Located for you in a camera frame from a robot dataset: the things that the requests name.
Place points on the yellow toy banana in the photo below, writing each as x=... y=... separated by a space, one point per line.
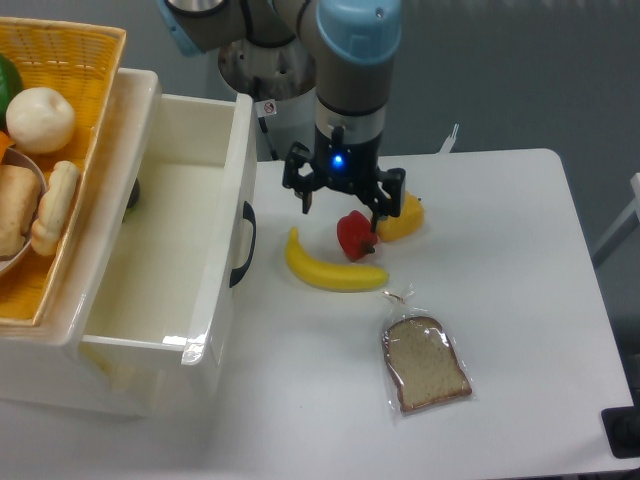
x=330 y=276

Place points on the red toy bell pepper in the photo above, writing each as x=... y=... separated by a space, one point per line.
x=355 y=236

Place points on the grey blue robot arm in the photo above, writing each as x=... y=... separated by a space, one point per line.
x=337 y=56

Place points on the orange toy piece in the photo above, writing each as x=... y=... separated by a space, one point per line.
x=5 y=143

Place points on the black top drawer handle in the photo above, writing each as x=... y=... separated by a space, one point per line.
x=247 y=245

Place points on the dark object inside drawer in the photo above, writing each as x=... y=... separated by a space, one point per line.
x=134 y=195

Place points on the white top drawer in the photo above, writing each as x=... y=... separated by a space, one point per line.
x=165 y=300

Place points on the beige bread roll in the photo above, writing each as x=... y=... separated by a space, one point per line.
x=53 y=208

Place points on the yellow wicker basket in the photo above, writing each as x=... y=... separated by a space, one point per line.
x=80 y=61

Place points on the white round bun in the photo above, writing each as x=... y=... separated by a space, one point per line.
x=40 y=120

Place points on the white frame at right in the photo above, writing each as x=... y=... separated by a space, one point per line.
x=626 y=222

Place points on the tan loaf bread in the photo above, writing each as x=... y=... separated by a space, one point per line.
x=20 y=189

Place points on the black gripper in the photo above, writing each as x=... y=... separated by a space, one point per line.
x=347 y=168

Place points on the white plastic fork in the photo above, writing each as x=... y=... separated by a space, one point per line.
x=450 y=141

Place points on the green toy vegetable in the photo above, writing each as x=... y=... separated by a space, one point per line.
x=10 y=85

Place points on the bagged bread slice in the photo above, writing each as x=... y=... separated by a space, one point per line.
x=420 y=358

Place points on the white drawer cabinet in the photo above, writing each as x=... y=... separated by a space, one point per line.
x=49 y=363

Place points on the black device at edge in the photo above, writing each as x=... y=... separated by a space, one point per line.
x=622 y=430

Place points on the yellow toy bell pepper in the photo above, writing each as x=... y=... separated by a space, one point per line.
x=410 y=220

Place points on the grey bowl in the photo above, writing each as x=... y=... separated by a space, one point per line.
x=13 y=157

